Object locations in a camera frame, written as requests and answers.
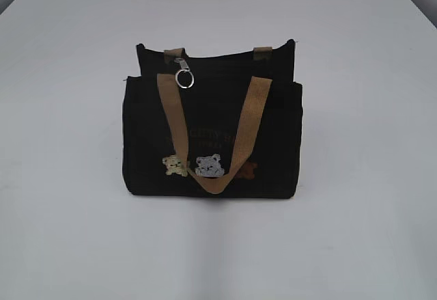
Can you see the black canvas tote bag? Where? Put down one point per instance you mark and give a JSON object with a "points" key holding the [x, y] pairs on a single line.
{"points": [[212, 109]]}

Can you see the silver zipper pull with ring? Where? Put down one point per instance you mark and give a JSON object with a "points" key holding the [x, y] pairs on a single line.
{"points": [[184, 77]]}

